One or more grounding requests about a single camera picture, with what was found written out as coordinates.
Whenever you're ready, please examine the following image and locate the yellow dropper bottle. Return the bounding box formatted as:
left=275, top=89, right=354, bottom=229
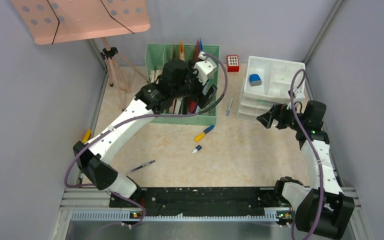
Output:
left=194, top=132, right=206, bottom=142

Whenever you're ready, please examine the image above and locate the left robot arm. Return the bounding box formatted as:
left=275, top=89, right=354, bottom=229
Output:
left=73, top=56, right=218, bottom=207

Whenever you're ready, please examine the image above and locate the black lamp clamp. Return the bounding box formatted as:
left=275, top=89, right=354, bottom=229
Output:
left=100, top=47, right=118, bottom=60

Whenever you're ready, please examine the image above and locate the pink perforated lamp panel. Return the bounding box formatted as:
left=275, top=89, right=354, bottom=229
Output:
left=11, top=0, right=151, bottom=45

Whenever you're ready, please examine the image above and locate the red translucent file folder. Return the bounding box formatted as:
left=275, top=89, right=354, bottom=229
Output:
left=187, top=38, right=201, bottom=114

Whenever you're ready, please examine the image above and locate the blue eraser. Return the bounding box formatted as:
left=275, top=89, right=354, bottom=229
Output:
left=248, top=73, right=262, bottom=87

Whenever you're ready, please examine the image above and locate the pink lamp stand pole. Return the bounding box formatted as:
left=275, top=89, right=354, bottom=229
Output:
left=100, top=37, right=148, bottom=111

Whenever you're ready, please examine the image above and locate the clear plastic drawer unit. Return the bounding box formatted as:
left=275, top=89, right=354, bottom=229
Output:
left=236, top=56, right=306, bottom=123

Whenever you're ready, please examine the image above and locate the red small box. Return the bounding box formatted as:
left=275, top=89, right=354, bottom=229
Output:
left=226, top=55, right=240, bottom=73

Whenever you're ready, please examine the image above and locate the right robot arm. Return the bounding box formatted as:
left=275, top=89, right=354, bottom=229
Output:
left=256, top=100, right=355, bottom=240

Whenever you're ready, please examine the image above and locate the orange file folder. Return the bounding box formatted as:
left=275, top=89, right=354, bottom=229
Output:
left=179, top=40, right=186, bottom=61

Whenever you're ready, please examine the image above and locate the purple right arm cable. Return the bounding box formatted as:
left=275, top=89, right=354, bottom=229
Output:
left=288, top=68, right=325, bottom=240

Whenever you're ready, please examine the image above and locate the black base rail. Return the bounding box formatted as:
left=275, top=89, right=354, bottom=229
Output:
left=109, top=187, right=293, bottom=224

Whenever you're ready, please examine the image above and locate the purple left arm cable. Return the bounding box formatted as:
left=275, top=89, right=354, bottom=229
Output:
left=63, top=52, right=229, bottom=229

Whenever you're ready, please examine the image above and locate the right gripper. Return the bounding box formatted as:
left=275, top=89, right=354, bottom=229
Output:
left=257, top=102, right=307, bottom=131

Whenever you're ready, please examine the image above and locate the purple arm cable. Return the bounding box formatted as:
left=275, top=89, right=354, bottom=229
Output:
left=63, top=52, right=229, bottom=229
left=288, top=68, right=325, bottom=240

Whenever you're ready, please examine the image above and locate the green children's book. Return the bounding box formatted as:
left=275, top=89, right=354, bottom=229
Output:
left=149, top=70, right=162, bottom=83

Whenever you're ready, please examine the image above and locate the dark pen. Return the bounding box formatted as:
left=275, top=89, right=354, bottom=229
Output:
left=130, top=160, right=156, bottom=173

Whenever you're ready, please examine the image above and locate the lavender capped marker pen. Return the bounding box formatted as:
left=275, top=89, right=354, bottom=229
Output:
left=225, top=96, right=234, bottom=117

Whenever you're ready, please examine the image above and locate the green file rack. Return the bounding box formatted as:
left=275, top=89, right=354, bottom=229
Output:
left=144, top=43, right=223, bottom=126

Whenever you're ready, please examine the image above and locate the yellow green clamp tool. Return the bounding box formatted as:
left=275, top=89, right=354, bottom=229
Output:
left=81, top=129, right=92, bottom=144

